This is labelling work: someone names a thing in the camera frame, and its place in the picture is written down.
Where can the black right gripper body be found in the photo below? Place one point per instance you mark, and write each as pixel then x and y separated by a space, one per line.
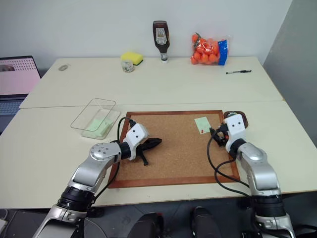
pixel 223 135

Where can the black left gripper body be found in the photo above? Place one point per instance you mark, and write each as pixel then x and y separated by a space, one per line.
pixel 143 146

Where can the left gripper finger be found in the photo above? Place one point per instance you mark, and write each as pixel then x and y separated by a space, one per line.
pixel 144 158
pixel 154 142

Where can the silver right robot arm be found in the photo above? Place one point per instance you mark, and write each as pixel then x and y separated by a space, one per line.
pixel 260 168

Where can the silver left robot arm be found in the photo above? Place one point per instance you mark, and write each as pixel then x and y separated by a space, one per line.
pixel 86 171

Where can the green sticky note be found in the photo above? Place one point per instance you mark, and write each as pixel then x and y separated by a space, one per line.
pixel 201 122

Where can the brown tray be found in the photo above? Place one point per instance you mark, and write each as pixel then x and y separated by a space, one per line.
pixel 244 117

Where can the clear plastic box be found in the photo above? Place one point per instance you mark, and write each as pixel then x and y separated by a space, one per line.
pixel 99 109

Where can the wood-framed cork board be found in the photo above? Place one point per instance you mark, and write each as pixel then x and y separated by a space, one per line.
pixel 178 153

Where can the stack of green notes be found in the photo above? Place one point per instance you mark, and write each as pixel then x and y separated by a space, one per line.
pixel 99 126

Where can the black pen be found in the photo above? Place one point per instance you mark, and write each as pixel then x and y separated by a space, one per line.
pixel 239 72

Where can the bag of orange balls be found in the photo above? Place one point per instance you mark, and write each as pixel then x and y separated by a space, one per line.
pixel 208 50

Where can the small glass jar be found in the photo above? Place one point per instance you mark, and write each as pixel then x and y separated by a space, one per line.
pixel 127 66

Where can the dark rounded shape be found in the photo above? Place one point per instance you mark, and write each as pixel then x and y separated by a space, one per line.
pixel 205 223

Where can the yellow sponge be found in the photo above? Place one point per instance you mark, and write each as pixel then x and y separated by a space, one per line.
pixel 131 56

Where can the brown sauce bottle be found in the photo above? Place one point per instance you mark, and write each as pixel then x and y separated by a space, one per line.
pixel 161 37

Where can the small clear round lid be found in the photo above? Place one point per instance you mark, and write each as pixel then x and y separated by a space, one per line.
pixel 64 67

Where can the open laptop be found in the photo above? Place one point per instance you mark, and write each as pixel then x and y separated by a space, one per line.
pixel 17 79

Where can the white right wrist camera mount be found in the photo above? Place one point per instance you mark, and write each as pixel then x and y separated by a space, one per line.
pixel 235 129

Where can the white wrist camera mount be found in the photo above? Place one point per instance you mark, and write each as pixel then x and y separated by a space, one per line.
pixel 136 135
pixel 235 129

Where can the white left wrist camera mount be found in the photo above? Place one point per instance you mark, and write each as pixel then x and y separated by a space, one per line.
pixel 136 135

